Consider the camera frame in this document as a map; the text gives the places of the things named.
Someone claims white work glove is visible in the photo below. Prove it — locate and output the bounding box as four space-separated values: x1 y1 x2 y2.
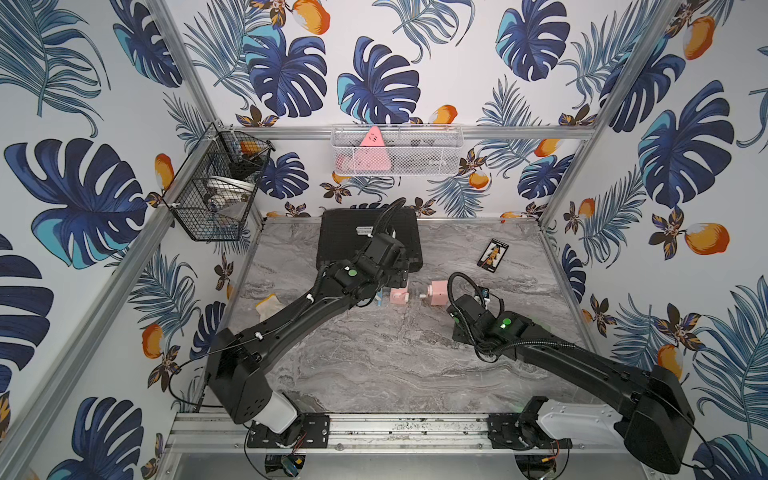
255 294 284 322

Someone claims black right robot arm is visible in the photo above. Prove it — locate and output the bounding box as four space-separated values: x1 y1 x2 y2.
447 282 697 474

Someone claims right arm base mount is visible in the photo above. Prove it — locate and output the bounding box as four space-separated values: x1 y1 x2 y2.
487 396 573 451

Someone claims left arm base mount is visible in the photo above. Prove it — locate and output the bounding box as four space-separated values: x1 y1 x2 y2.
245 413 331 450

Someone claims black plastic tool case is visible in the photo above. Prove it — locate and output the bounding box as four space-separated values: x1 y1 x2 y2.
315 208 424 273

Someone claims pink triangular object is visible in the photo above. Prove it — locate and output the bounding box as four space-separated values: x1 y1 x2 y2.
349 126 393 173

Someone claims white wire mesh basket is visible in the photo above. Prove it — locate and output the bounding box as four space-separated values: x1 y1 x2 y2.
330 124 464 177

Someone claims aluminium front rail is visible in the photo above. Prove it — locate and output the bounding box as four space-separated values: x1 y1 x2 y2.
166 405 627 455

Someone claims black wire basket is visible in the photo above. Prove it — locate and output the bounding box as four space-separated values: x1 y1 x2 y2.
162 123 275 242

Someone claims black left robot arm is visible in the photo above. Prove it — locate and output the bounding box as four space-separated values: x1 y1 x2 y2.
205 198 409 434

